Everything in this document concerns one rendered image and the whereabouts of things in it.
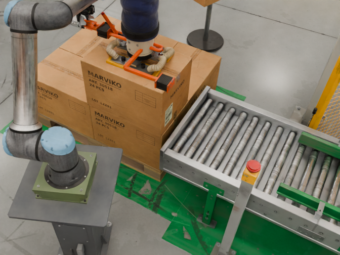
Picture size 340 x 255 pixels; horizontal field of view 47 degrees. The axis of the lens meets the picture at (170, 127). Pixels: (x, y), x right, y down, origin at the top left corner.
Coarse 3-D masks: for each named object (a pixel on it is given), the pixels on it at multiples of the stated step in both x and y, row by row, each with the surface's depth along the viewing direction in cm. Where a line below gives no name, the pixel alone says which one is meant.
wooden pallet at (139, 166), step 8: (40, 120) 330; (48, 120) 323; (80, 136) 324; (88, 144) 318; (96, 144) 310; (104, 144) 304; (128, 160) 309; (136, 160) 296; (136, 168) 304; (144, 168) 298; (152, 168) 292; (152, 176) 299; (160, 176) 294
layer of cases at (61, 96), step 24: (120, 24) 343; (72, 48) 317; (192, 48) 325; (48, 72) 296; (72, 72) 298; (192, 72) 304; (216, 72) 323; (48, 96) 297; (72, 96) 281; (192, 96) 287; (72, 120) 304; (96, 120) 287; (120, 120) 271; (120, 144) 292; (144, 144) 276
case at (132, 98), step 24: (96, 48) 254; (96, 72) 246; (120, 72) 240; (168, 72) 242; (96, 96) 264; (120, 96) 250; (144, 96) 238; (168, 96) 240; (144, 120) 255; (168, 120) 260
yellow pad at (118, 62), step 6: (108, 60) 244; (114, 60) 243; (120, 60) 243; (120, 66) 241; (132, 66) 240; (138, 66) 240; (144, 66) 238; (144, 72) 237; (150, 72) 237; (156, 72) 238
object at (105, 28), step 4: (100, 24) 245; (104, 24) 247; (112, 24) 246; (100, 28) 244; (104, 28) 244; (108, 28) 244; (100, 32) 244; (104, 32) 241; (108, 32) 242; (112, 32) 246; (100, 36) 245; (104, 36) 244; (108, 36) 244
